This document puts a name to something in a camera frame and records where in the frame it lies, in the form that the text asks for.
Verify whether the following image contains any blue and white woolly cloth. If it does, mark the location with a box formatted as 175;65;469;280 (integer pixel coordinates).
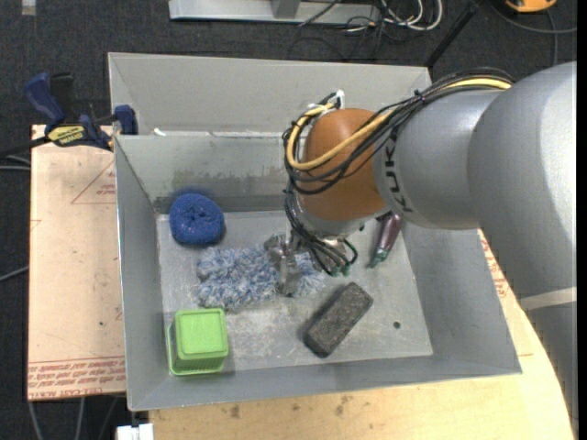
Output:
195;244;325;314

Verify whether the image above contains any grey metal bin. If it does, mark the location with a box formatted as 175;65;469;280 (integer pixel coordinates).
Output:
107;51;523;413

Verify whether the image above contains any dark green flat block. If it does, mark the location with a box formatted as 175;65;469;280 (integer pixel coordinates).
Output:
304;281;375;358

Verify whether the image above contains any blue round scrubber sponge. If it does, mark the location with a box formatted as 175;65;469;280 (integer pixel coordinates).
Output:
168;192;227;247

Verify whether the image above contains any green plastic cup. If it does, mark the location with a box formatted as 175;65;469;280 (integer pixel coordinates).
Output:
166;308;230;377

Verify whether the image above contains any purple toy eggplant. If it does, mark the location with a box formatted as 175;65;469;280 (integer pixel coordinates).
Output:
368;213;404;270

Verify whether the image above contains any brown cardboard board red print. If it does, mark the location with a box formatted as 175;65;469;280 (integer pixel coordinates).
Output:
27;124;536;402

